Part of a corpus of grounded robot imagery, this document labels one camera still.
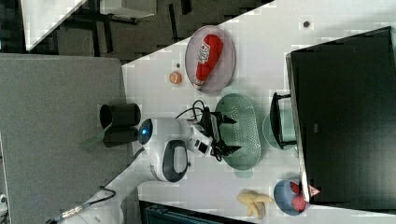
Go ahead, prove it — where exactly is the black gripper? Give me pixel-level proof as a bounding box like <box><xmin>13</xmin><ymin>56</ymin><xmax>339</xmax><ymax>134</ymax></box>
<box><xmin>199</xmin><ymin>106</ymin><xmax>241</xmax><ymax>161</ymax></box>

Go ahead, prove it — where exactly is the green spatula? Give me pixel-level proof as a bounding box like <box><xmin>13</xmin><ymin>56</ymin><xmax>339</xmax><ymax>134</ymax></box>
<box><xmin>80</xmin><ymin>124</ymin><xmax>112</xmax><ymax>147</ymax></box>

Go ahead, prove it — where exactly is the orange slice toy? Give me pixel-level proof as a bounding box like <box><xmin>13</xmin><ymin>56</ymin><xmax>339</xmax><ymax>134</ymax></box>
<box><xmin>169</xmin><ymin>71</ymin><xmax>182</xmax><ymax>84</ymax></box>

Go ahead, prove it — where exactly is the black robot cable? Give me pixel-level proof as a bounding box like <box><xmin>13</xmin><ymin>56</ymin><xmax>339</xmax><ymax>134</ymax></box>
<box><xmin>175</xmin><ymin>99</ymin><xmax>210</xmax><ymax>123</ymax></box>

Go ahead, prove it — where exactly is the grey round plate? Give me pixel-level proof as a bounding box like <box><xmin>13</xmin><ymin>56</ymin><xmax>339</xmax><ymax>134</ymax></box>
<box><xmin>185</xmin><ymin>25</ymin><xmax>236</xmax><ymax>93</ymax></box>

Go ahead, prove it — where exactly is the black toaster oven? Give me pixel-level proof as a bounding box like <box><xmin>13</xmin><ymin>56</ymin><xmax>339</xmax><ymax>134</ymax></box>
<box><xmin>286</xmin><ymin>26</ymin><xmax>396</xmax><ymax>213</ymax></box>

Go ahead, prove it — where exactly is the red strawberry toy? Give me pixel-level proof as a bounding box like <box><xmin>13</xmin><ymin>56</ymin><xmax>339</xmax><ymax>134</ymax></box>
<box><xmin>290</xmin><ymin>182</ymin><xmax>307</xmax><ymax>213</ymax></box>

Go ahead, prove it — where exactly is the blue bowl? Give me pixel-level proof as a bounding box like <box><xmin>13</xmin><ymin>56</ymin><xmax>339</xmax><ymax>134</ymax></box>
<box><xmin>274</xmin><ymin>180</ymin><xmax>309</xmax><ymax>216</ymax></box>

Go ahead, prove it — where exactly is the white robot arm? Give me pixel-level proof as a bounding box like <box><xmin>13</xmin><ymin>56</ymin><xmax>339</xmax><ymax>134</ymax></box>
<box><xmin>46</xmin><ymin>107</ymin><xmax>239</xmax><ymax>224</ymax></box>

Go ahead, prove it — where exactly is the black cylindrical cup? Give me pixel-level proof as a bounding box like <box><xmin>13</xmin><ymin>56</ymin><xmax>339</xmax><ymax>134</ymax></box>
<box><xmin>99</xmin><ymin>104</ymin><xmax>141</xmax><ymax>128</ymax></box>
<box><xmin>103</xmin><ymin>127</ymin><xmax>138</xmax><ymax>147</ymax></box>

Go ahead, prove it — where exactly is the mint green round plate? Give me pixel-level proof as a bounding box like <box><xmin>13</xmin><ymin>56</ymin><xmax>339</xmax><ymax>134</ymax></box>
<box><xmin>262</xmin><ymin>109</ymin><xmax>296</xmax><ymax>150</ymax></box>

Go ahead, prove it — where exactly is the mint green oval strainer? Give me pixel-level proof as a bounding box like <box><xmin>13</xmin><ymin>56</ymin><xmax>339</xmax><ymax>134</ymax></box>
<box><xmin>216</xmin><ymin>93</ymin><xmax>262</xmax><ymax>171</ymax></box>

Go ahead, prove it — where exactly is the yellow banana toy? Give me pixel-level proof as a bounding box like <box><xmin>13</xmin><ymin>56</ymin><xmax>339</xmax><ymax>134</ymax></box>
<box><xmin>236</xmin><ymin>190</ymin><xmax>275</xmax><ymax>219</ymax></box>

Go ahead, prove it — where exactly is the red ketchup bottle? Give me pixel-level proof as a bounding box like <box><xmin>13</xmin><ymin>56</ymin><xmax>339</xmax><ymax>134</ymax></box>
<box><xmin>193</xmin><ymin>35</ymin><xmax>223</xmax><ymax>89</ymax></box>

